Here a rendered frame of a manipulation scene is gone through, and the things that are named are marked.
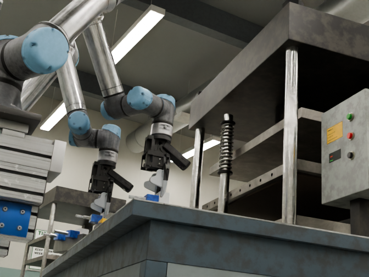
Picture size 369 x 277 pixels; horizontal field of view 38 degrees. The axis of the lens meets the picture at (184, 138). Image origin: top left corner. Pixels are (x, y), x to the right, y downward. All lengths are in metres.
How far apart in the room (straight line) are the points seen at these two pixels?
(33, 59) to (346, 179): 1.26
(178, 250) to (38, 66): 0.60
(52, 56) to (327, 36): 1.49
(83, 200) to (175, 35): 2.52
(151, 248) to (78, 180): 8.42
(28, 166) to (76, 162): 8.21
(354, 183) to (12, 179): 1.24
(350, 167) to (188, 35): 5.38
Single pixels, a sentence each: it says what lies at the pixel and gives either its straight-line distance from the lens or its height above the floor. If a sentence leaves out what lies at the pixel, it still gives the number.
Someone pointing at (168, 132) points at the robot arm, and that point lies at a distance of 1.82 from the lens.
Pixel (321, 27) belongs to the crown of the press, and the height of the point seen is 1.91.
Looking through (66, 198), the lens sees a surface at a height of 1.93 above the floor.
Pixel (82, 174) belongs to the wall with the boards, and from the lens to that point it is 9.67.
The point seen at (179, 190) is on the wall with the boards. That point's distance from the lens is 10.42.
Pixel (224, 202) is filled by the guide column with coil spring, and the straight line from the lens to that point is 2.95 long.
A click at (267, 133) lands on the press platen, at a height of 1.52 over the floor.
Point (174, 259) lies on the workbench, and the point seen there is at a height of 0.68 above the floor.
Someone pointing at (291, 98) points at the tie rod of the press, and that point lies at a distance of 2.41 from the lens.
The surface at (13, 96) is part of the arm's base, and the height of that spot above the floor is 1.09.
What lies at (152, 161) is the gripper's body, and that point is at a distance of 1.77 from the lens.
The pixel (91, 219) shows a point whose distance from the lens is 2.00.
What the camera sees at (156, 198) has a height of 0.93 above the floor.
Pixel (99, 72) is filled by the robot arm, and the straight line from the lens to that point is 1.86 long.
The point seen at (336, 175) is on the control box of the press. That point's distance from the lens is 2.20.
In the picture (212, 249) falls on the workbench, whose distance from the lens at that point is 1.27.
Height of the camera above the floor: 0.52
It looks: 20 degrees up
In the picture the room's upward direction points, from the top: 5 degrees clockwise
